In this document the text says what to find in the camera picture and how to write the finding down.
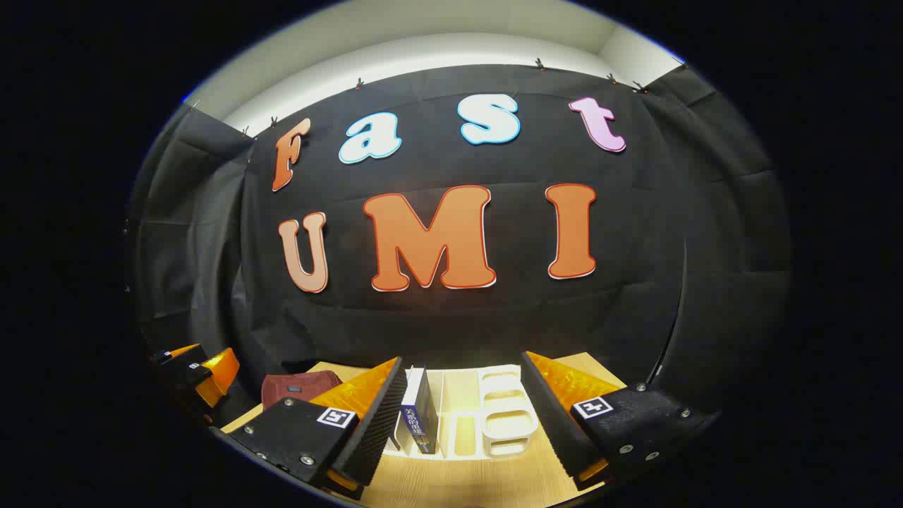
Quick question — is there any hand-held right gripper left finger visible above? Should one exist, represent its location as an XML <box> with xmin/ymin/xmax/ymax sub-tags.
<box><xmin>227</xmin><ymin>356</ymin><xmax>411</xmax><ymax>502</ymax></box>

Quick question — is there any white bookshelf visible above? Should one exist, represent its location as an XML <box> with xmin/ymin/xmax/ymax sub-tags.
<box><xmin>384</xmin><ymin>363</ymin><xmax>541</xmax><ymax>464</ymax></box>

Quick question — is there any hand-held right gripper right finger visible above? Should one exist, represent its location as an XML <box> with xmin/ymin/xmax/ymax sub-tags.
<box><xmin>520</xmin><ymin>351</ymin><xmax>715</xmax><ymax>492</ymax></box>

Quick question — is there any blue spine book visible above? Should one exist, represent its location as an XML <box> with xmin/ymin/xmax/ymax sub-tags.
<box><xmin>399</xmin><ymin>365</ymin><xmax>440</xmax><ymax>455</ymax></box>

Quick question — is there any red-brown schoolbag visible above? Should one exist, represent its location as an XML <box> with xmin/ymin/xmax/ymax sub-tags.
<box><xmin>261</xmin><ymin>370</ymin><xmax>345</xmax><ymax>411</ymax></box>

